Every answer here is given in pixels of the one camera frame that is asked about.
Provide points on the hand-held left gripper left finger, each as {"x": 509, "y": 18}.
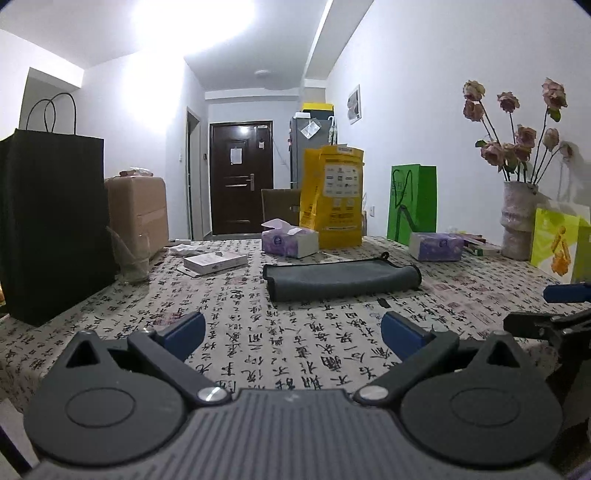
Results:
{"x": 187, "y": 333}

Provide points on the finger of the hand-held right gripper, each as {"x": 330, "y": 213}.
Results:
{"x": 531, "y": 325}
{"x": 565, "y": 293}

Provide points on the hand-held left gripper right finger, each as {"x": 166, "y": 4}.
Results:
{"x": 400, "y": 334}

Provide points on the grey towel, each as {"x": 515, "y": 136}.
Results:
{"x": 341, "y": 279}

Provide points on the light green gift bag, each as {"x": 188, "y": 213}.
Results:
{"x": 558, "y": 244}

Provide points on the white flat box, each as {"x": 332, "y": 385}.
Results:
{"x": 214, "y": 263}

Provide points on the white crumpled paper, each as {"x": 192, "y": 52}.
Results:
{"x": 182, "y": 248}

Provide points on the white ribbed vase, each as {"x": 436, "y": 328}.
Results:
{"x": 519, "y": 221}

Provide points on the purple tissue pack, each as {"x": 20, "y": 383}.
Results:
{"x": 436, "y": 247}

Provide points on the stack of small boxes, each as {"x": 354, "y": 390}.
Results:
{"x": 480, "y": 244}

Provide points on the calligraphy print tablecloth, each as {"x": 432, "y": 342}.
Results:
{"x": 286, "y": 332}

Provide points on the brown cardboard box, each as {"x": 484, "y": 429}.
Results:
{"x": 138, "y": 212}

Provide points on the green paper bag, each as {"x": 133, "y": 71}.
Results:
{"x": 415, "y": 203}

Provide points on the purple tissue box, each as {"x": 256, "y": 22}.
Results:
{"x": 291, "y": 242}

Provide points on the yellow paper bag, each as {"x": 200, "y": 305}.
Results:
{"x": 339, "y": 203}

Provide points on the dried pink roses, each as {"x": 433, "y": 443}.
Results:
{"x": 512, "y": 147}

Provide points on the dark brown door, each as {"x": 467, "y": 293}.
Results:
{"x": 240, "y": 184}

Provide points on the side room door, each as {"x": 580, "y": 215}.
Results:
{"x": 194, "y": 175}

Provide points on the black paper bag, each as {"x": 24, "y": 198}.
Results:
{"x": 51, "y": 221}

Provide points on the grey refrigerator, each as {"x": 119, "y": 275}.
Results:
{"x": 309, "y": 152}

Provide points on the yellow box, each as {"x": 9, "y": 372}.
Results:
{"x": 317, "y": 109}

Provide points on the round ceiling lamp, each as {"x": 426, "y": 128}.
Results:
{"x": 263, "y": 74}

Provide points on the wall picture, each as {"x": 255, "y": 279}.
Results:
{"x": 354, "y": 104}

